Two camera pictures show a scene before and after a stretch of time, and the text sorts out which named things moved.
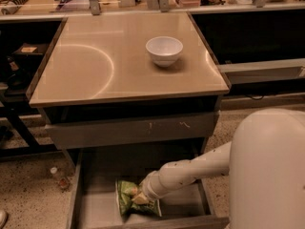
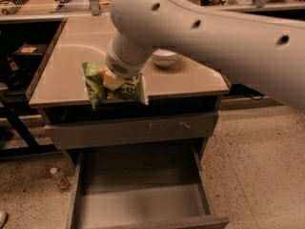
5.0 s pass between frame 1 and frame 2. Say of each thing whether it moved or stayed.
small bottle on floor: stayed
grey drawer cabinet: stayed
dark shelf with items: stayed
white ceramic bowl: stayed
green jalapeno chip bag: moved
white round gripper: moved
